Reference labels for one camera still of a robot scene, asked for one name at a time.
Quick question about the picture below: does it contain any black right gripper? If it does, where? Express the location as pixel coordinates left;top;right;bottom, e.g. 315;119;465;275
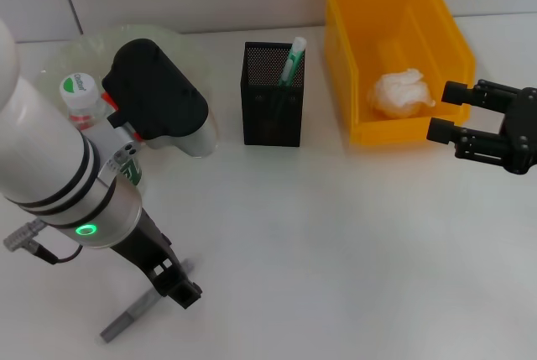
426;80;537;175

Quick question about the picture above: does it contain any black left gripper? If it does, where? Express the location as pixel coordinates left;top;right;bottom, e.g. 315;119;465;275
111;208;203;310

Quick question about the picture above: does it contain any white paper ball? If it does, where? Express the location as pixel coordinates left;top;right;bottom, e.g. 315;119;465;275
368;67;436;121

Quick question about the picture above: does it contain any grey marker pen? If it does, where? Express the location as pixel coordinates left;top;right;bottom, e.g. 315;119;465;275
99;257;196;343

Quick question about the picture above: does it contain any green utility knife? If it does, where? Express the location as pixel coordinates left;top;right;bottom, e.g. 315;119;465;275
270;36;308;128

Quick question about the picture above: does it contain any clear plastic water bottle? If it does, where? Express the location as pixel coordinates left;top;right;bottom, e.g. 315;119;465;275
60;73;146;191

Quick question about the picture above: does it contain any black mesh pen holder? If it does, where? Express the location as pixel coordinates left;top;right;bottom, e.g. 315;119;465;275
241;41;306;148

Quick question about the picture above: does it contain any green glass fruit plate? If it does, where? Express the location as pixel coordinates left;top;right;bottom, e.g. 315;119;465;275
37;23;216;145

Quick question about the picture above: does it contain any yellow plastic bin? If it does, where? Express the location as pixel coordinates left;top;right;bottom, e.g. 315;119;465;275
321;0;477;147

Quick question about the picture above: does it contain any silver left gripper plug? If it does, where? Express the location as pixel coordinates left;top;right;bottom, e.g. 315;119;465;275
3;217;46;251

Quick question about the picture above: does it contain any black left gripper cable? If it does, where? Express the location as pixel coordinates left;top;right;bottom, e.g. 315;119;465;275
33;242;84;265

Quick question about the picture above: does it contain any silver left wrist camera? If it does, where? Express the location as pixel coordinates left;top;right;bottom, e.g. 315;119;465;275
102;39;216;159

